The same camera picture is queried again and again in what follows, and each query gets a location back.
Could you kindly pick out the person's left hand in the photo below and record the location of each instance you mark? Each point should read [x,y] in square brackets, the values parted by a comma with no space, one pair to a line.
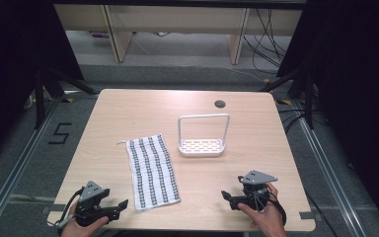
[79,229]

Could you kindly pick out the aluminium floor rail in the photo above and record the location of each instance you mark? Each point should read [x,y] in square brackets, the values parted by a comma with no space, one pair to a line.
[329,171]
[16,164]

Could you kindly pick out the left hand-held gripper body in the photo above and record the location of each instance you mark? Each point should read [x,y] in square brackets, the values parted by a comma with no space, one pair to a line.
[92,197]

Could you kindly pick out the black metal stand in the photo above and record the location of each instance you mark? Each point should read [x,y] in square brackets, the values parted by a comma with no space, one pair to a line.
[46,89]
[304,89]

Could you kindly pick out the black curtain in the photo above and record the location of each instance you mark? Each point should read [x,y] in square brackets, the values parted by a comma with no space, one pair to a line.
[355,98]
[16,65]

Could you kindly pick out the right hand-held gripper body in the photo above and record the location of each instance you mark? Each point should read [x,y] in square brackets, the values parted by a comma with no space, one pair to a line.
[255,187]

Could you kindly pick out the striped checked white dish cloth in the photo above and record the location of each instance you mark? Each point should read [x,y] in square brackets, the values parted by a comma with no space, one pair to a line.
[152,171]

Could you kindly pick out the person's right hand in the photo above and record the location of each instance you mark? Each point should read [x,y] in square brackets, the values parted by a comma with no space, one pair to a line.
[268,217]

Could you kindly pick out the beige wooden desk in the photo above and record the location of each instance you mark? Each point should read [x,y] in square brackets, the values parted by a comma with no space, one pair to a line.
[177,19]

